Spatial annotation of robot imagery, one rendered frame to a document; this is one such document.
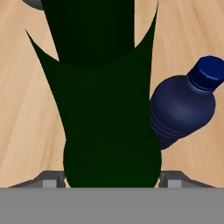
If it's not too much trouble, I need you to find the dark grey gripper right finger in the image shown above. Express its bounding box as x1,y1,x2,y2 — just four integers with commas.
158,170,217,189

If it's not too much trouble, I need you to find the dark green glass bottle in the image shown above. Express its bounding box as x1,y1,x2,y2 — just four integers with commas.
24,0,163,189

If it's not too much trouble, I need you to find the dark blue plastic bottle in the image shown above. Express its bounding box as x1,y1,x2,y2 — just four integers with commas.
149,55,224,151

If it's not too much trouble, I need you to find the grey round object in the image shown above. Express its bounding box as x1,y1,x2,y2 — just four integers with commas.
22,0,45,11

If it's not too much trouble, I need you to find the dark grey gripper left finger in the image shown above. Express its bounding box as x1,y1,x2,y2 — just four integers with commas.
8,170,67,189

